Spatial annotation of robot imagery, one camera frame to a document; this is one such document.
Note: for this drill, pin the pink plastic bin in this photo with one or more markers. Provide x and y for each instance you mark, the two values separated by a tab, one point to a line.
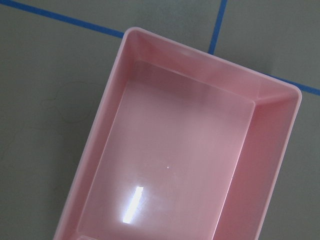
184	146

